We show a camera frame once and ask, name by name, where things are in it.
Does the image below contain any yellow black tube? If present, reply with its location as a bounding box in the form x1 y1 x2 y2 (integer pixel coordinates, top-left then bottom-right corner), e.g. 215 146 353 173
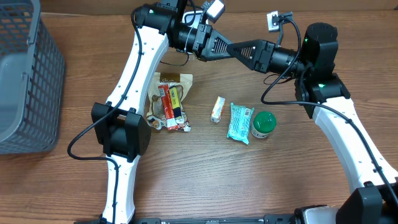
169 86 183 124

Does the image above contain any orange white small packet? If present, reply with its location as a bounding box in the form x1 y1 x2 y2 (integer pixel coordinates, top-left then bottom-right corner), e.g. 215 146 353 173
211 96 225 123

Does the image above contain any teal white snack packet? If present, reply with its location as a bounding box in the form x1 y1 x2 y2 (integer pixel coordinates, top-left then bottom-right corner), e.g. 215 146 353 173
227 103 254 145

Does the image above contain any beige snack bag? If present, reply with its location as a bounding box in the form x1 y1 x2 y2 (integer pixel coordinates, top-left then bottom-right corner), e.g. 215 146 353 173
146 72 193 133

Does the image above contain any red snack bar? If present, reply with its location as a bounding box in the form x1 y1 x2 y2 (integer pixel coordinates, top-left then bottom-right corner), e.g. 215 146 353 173
158 85 178 130

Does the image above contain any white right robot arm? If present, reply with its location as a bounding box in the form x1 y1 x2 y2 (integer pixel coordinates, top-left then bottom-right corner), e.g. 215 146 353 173
227 22 397 223

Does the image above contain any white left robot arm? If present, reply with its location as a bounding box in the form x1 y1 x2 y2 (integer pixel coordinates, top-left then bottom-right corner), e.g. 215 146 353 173
67 1 231 223

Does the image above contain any white barcode scanner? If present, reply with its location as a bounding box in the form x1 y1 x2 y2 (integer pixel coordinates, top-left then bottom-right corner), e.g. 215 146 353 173
182 10 203 26

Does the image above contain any green lid jar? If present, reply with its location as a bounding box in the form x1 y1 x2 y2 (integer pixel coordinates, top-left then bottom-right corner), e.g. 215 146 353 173
251 111 277 139

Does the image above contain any grey plastic mesh basket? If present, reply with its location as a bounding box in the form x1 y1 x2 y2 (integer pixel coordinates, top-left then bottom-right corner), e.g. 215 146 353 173
1 0 66 154

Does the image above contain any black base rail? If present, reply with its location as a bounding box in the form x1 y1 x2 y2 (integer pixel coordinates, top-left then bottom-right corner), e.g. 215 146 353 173
74 213 312 224

